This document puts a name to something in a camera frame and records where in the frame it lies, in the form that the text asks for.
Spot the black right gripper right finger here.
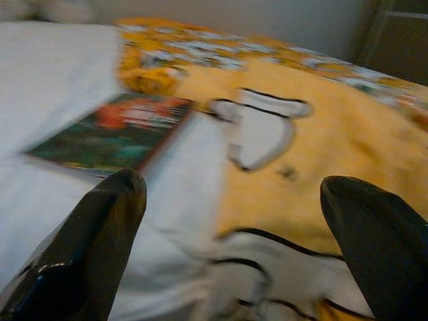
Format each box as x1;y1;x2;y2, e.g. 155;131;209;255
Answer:
320;176;428;321

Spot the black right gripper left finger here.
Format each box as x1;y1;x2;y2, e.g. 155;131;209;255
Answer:
0;168;148;321

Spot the yellow egg cartoon blanket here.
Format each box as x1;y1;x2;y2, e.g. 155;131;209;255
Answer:
113;18;428;321

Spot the dark glossy book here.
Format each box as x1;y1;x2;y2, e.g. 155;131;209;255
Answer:
23;92;195;180

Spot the white quilted mattress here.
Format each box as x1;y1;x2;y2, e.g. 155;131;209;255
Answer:
0;21;235;321

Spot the dark wooden cabinet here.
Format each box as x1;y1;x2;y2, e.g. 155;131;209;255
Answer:
354;0;428;86

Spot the cream plush toy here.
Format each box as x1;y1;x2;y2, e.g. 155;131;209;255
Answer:
0;0;98;24

